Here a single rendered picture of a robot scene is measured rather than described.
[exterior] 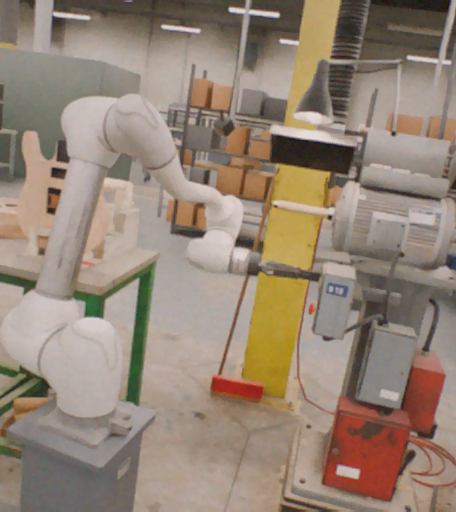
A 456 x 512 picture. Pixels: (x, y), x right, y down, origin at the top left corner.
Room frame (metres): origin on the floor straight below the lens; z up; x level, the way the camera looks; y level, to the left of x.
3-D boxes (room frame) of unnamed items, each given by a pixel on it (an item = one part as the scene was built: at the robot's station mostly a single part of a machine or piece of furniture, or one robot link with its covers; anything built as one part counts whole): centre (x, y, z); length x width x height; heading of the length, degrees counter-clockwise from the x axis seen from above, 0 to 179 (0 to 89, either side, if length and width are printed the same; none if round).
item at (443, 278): (1.79, -0.61, 1.11); 0.36 x 0.24 x 0.04; 80
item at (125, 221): (2.11, 0.55, 1.02); 0.27 x 0.15 x 0.17; 79
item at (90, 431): (1.18, 0.29, 0.73); 0.22 x 0.18 x 0.06; 72
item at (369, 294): (1.68, -0.53, 1.02); 0.13 x 0.04 x 0.04; 80
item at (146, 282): (2.12, 0.34, 0.45); 0.05 x 0.05 x 0.90; 80
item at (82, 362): (1.19, 0.31, 0.87); 0.18 x 0.16 x 0.22; 59
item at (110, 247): (1.96, 0.59, 0.98); 0.27 x 0.16 x 0.09; 79
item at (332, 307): (1.57, -0.42, 0.99); 0.24 x 0.21 x 0.26; 80
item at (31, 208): (1.81, 0.62, 1.17); 0.35 x 0.04 x 0.40; 78
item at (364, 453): (1.62, -0.58, 0.49); 0.25 x 0.12 x 0.37; 80
